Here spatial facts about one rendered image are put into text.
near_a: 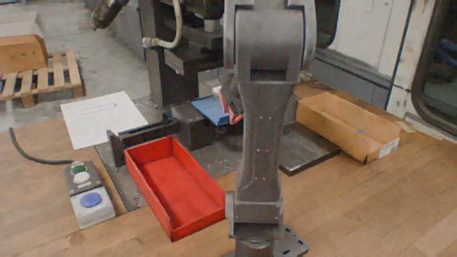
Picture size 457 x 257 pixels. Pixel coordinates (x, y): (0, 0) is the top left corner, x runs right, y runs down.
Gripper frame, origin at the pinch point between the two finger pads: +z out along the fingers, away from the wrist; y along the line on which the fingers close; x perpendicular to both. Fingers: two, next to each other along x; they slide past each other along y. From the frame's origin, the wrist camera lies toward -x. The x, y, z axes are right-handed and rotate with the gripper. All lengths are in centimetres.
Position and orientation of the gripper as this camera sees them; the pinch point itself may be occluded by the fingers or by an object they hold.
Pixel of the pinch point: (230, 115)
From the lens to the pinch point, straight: 78.4
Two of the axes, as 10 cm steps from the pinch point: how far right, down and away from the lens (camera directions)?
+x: -8.5, 2.4, -4.7
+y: -4.6, -7.8, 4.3
